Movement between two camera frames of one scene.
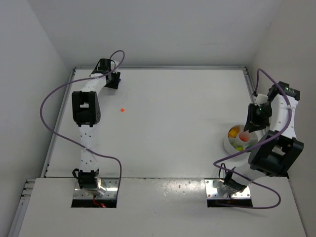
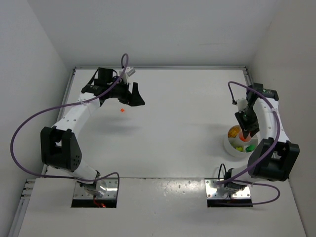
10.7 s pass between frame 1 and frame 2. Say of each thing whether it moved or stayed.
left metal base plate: stayed
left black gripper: moved
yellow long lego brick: stayed
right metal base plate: stayed
